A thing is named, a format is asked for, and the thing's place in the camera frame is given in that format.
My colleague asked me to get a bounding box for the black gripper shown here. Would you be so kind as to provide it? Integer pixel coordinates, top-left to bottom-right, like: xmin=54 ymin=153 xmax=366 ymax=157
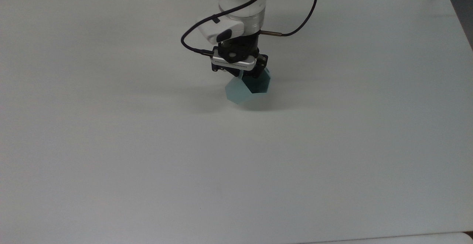
xmin=217 ymin=32 xmax=269 ymax=79

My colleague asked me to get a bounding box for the light teal faceted cup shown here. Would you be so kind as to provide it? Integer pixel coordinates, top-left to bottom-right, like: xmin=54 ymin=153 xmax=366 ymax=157
xmin=225 ymin=68 xmax=272 ymax=108

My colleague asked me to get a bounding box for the silver camera box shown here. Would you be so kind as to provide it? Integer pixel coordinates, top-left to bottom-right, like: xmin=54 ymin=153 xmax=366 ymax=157
xmin=211 ymin=50 xmax=258 ymax=72

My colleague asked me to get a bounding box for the black camera cable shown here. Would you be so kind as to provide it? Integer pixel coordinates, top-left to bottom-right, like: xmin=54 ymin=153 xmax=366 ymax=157
xmin=180 ymin=0 xmax=276 ymax=57

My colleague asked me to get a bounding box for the black cable with metal plug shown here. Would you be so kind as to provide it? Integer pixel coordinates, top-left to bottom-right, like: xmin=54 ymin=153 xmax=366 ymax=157
xmin=260 ymin=0 xmax=319 ymax=37

